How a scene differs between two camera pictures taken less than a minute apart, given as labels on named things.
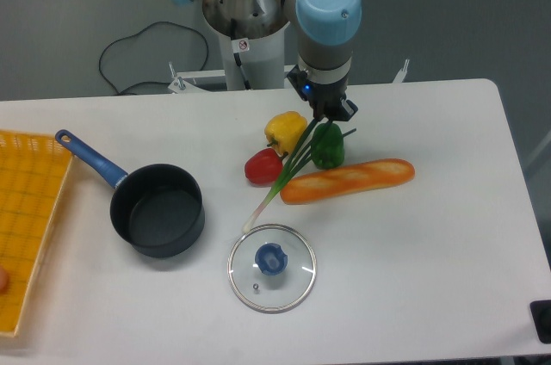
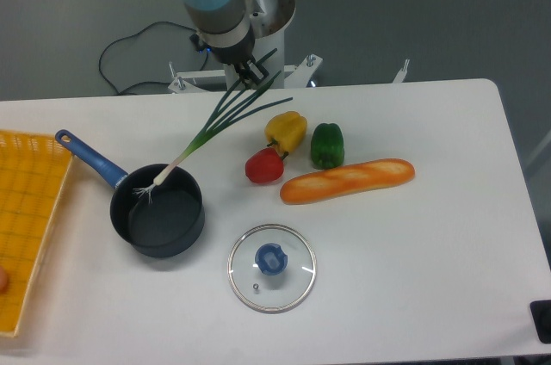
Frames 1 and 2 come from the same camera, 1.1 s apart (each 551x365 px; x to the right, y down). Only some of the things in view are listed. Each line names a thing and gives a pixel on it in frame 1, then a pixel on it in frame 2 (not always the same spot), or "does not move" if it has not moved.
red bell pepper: [263, 167] does not move
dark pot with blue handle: [157, 208] does not move
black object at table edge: [541, 314] does not move
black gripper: [327, 101] -> [238, 55]
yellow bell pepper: [284, 131] does not move
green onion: [318, 131] -> [242, 98]
